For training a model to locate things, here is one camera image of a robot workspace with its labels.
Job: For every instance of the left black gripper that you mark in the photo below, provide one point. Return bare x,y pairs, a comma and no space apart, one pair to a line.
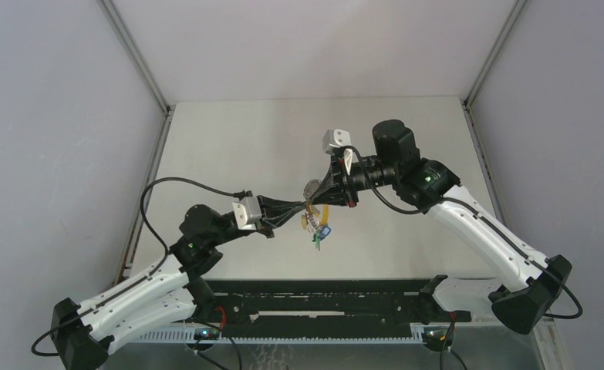
271,216

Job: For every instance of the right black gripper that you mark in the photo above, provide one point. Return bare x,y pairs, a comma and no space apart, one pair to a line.
338,187

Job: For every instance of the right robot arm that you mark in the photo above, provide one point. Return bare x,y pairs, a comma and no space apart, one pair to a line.
525,282

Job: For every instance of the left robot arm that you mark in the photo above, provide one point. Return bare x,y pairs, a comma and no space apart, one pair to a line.
170,289

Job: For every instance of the blue key tag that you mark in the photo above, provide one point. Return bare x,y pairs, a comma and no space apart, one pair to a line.
323,232

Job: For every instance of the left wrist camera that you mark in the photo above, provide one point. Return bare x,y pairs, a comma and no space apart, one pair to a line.
247,212

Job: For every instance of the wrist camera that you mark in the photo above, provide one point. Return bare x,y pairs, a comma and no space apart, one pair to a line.
334,139
247,212

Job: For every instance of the green key tag on ring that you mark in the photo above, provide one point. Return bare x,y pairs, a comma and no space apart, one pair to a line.
317,240

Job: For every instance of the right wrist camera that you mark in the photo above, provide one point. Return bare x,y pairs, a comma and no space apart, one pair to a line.
334,139

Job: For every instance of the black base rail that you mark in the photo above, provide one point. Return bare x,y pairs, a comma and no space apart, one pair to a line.
349,310

